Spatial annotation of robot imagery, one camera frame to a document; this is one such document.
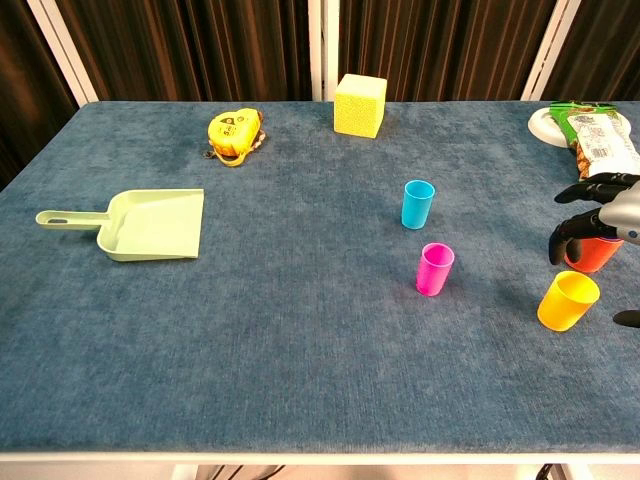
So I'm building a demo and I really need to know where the right black-fingered robot hand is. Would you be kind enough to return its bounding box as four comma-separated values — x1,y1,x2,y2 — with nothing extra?
548,172,640,329

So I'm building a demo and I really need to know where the yellow plastic cup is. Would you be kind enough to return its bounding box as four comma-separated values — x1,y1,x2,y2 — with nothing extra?
536,270,601,332

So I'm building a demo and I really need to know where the pink plastic cup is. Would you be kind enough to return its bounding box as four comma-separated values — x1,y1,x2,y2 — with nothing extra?
415,242,456,297

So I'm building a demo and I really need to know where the light blue plastic cup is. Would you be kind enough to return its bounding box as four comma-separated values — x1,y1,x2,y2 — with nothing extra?
400,179,436,231

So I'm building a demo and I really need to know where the orange-red plastic cup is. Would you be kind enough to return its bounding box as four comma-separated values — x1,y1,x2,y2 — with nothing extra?
563,234,625,274

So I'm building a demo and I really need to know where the green and white snack bag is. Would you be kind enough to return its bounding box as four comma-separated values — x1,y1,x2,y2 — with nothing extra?
548,101,640,182

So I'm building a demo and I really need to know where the white round plate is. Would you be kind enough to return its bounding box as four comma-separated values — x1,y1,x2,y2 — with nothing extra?
527,107,571,149

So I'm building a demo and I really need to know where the dark brown curtain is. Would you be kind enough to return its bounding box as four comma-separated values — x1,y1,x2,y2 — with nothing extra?
542,0,640,104
0,0,81,192
337,0,557,103
54,0,314,104

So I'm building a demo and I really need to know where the yellow sponge cube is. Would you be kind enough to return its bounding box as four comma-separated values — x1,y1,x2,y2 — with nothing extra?
333,73,389,140

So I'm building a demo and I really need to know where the blue table cloth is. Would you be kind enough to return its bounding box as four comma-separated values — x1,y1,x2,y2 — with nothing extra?
0,100,640,455

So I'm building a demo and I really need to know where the yellow tape measure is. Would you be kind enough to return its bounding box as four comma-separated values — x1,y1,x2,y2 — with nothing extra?
202,107,266,168

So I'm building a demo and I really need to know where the light green plastic dustpan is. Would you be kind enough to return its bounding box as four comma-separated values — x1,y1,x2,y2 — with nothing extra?
34,188,206,263

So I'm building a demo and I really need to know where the white frame post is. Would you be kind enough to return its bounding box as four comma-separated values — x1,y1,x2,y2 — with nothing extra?
307,0,341,102
27,0,100,107
519,0,577,102

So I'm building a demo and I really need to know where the black cable bundle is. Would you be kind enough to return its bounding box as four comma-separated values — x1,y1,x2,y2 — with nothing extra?
197,464,286,480

